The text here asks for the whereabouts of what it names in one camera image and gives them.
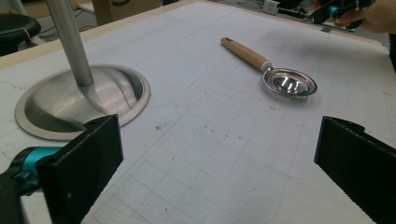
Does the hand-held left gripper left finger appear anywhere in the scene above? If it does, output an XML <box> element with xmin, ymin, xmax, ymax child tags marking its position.
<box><xmin>35</xmin><ymin>114</ymin><xmax>124</xmax><ymax>224</ymax></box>

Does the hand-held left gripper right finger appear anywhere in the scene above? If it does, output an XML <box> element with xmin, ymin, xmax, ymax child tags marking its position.
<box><xmin>314</xmin><ymin>115</ymin><xmax>396</xmax><ymax>224</ymax></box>

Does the metal spoon with wooden handle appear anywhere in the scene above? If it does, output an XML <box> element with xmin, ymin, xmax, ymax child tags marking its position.
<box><xmin>219</xmin><ymin>36</ymin><xmax>318</xmax><ymax>99</ymax></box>

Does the metal stand with round base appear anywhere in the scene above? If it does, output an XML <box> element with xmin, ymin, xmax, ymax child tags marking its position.
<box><xmin>14</xmin><ymin>0</ymin><xmax>151</xmax><ymax>142</ymax></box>

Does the white power adapter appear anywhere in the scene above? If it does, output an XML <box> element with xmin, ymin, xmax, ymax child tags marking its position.
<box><xmin>262</xmin><ymin>0</ymin><xmax>281</xmax><ymax>16</ymax></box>

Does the black round stool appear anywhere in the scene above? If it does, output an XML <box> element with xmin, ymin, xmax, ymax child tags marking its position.
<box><xmin>0</xmin><ymin>13</ymin><xmax>42</xmax><ymax>57</ymax></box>

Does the cardboard box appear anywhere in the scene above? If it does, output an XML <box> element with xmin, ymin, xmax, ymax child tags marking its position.
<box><xmin>91</xmin><ymin>0</ymin><xmax>162</xmax><ymax>27</ymax></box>

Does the black floor cable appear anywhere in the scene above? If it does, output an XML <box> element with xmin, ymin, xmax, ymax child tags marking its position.
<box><xmin>39</xmin><ymin>8</ymin><xmax>98</xmax><ymax>42</ymax></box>

